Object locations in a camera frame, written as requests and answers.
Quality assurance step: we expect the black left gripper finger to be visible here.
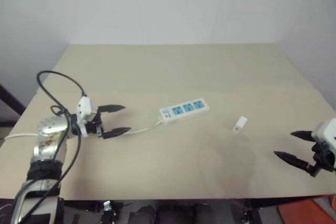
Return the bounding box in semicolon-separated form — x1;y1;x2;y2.
102;127;132;140
97;104;127;116

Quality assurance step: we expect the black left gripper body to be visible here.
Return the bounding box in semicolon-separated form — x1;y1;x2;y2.
85;108;106;138

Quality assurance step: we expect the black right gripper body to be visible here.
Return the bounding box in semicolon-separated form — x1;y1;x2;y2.
306;141;336;178

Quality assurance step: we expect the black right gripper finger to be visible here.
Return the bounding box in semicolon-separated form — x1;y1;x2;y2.
290;130;316;143
273;151;310;174

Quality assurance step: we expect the small white plug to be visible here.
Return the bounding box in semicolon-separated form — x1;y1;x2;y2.
232;115;248;133

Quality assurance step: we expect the white power strip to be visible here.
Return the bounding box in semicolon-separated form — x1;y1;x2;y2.
159;98;211;123

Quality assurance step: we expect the red box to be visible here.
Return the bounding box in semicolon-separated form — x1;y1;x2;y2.
277;197;336;224

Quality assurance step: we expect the black slanted bar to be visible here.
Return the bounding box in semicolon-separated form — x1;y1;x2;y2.
0;83;27;117

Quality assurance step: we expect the black panel with white lines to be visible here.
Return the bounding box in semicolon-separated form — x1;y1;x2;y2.
0;197;18;224

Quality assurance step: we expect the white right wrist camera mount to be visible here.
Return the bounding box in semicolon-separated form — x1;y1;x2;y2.
310;118;336;154

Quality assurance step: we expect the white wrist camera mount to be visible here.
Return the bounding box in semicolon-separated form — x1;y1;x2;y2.
75;96;99;137
310;118;336;154

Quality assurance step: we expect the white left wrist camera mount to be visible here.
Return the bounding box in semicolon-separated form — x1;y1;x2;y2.
75;96;99;137

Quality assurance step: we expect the white power cable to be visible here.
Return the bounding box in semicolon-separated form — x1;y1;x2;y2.
3;115;164;141

